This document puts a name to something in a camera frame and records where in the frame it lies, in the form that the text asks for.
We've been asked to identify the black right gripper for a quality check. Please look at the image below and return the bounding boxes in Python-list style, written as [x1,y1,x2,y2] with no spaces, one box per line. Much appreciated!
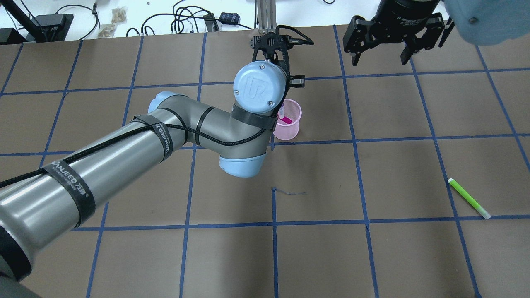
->
[342,0,445,66]

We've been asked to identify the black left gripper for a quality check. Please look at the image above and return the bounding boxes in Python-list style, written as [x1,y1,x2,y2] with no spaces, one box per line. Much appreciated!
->
[250,32,306,89]

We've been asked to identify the pink pen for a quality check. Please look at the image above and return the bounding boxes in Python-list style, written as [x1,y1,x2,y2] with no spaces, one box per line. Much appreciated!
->
[278,117,293,125]

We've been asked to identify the purple pen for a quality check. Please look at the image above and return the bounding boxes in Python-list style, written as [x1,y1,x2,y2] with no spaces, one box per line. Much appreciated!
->
[277,104,285,119]

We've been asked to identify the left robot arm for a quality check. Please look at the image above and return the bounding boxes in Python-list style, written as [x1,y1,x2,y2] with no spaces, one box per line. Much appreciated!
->
[0,25,314,298]

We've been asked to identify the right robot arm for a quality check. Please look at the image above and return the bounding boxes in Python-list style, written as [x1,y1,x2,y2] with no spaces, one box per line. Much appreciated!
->
[342,0,530,66]

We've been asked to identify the pink mesh cup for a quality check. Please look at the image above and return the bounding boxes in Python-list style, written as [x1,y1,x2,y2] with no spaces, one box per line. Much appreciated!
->
[273,99,302,141]

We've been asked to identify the green pen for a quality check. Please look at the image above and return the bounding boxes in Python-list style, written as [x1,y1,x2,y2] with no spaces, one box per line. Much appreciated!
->
[447,178,492,219]

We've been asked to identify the aluminium frame post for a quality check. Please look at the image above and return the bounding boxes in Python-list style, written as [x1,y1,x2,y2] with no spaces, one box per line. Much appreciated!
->
[254,0,277,34]

